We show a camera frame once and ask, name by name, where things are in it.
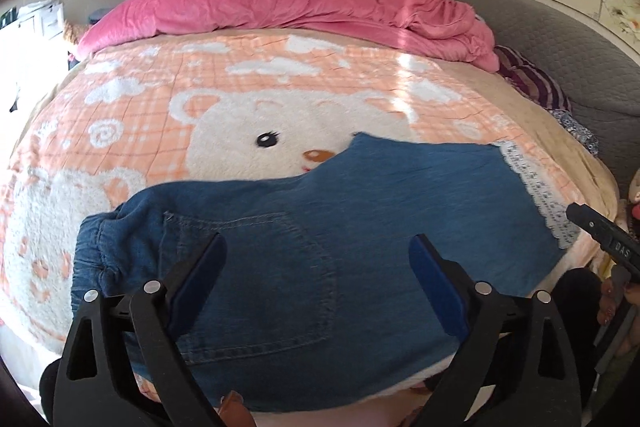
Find purple striped cloth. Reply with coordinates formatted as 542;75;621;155
494;44;573;112

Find dark floral cloth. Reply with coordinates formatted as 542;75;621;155
550;109;600;155

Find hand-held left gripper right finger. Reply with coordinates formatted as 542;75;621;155
408;234;583;427

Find pink duvet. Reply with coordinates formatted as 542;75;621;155
76;0;501;74

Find white drawer unit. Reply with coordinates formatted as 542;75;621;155
17;0;66;40

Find person's right hand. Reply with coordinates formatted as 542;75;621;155
597;274;640;327

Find pale plush toy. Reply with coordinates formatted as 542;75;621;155
617;167;640;233

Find person's left foot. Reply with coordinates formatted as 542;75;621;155
220;389;253;427

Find grey padded headboard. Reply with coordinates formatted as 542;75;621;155
442;0;640;188

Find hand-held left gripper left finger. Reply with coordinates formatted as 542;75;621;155
52;232;228;427

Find blue denim pants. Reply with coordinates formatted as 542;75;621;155
70;132;581;413

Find orange bear printed blanket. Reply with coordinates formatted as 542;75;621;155
0;29;618;393

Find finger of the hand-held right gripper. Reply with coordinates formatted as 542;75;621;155
565;202;608;242

